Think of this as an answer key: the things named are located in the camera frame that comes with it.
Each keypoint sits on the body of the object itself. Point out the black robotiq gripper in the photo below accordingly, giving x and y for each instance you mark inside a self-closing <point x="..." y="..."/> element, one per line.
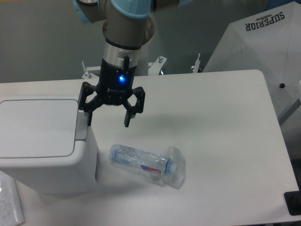
<point x="114" y="88"/>

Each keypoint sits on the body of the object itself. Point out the white push-lid trash can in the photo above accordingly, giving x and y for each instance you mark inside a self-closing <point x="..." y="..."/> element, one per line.
<point x="47" y="144"/>

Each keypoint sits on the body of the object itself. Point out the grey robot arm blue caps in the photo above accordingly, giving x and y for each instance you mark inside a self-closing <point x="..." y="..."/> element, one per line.
<point x="126" y="29"/>

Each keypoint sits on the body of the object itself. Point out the clear plastic water bottle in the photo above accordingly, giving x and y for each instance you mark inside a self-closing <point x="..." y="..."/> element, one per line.
<point x="138" y="159"/>

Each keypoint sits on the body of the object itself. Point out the clear crumpled plastic bag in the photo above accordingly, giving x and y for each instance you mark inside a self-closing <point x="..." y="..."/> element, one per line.
<point x="175" y="168"/>

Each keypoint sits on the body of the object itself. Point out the white handwritten notepad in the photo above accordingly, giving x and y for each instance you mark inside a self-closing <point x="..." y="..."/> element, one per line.
<point x="11" y="212"/>

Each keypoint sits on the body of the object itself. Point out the white umbrella with lettering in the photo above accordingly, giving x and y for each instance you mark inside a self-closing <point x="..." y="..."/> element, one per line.
<point x="269" y="42"/>

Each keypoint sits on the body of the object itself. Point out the black device at table edge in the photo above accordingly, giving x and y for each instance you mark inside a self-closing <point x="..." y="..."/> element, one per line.
<point x="293" y="202"/>

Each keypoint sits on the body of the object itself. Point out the white bracket with bolt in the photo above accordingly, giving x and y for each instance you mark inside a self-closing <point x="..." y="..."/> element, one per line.
<point x="196" y="67"/>

